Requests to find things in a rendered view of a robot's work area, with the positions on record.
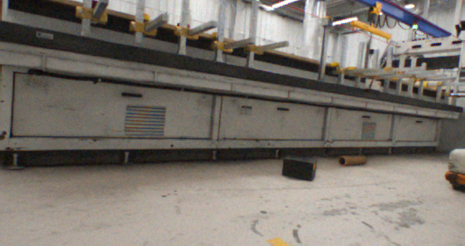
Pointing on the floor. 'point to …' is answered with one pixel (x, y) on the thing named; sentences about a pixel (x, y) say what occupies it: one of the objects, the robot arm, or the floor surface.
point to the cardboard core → (352, 160)
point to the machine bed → (179, 110)
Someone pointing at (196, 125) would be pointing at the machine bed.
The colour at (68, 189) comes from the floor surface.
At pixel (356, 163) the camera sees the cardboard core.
